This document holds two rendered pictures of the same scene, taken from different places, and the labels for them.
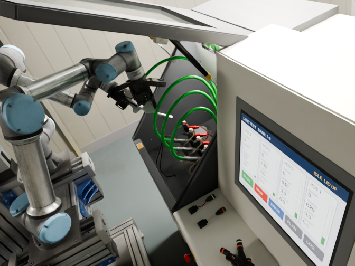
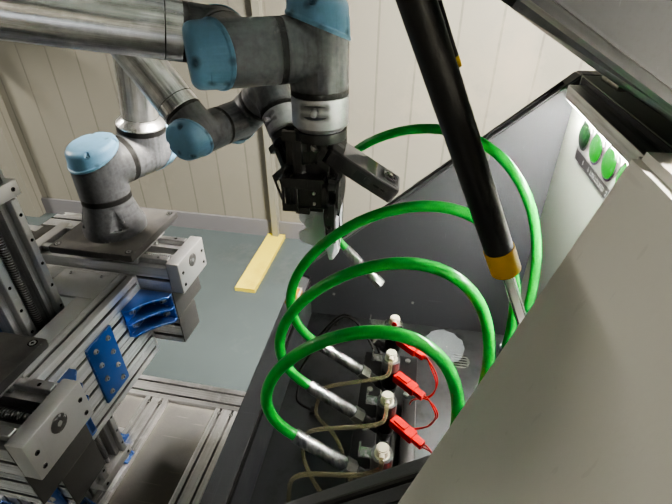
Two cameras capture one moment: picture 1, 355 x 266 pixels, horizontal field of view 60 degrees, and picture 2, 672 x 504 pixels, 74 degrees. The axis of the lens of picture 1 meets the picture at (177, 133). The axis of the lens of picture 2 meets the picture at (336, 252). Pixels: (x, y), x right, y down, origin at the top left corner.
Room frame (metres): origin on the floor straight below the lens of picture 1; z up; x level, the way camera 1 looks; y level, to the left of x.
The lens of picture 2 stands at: (0.70, -0.15, 1.62)
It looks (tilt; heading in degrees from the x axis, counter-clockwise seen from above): 34 degrees down; 20
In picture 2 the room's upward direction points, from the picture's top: straight up
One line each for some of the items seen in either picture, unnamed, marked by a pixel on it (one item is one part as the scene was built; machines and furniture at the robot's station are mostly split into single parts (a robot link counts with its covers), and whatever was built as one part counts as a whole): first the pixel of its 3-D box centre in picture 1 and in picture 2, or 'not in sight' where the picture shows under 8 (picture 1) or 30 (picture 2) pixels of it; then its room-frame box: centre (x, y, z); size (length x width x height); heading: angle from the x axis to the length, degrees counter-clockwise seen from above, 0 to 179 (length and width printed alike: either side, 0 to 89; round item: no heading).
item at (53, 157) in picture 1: (45, 161); (110, 210); (1.43, 0.72, 1.09); 0.15 x 0.15 x 0.10
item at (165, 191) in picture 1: (158, 178); (270, 395); (1.21, 0.18, 0.87); 0.62 x 0.04 x 0.16; 10
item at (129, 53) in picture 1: (127, 56); (316, 47); (1.24, 0.08, 1.53); 0.09 x 0.08 x 0.11; 130
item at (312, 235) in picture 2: (150, 109); (318, 237); (1.23, 0.07, 1.26); 0.06 x 0.03 x 0.09; 100
